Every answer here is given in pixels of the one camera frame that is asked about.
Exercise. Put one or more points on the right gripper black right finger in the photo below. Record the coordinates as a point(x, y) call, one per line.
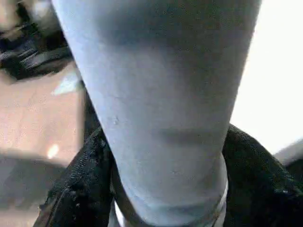
point(260, 194)

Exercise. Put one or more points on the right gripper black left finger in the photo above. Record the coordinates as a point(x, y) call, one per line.
point(80, 194)

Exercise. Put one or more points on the white plastic table leg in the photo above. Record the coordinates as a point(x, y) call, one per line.
point(161, 94)

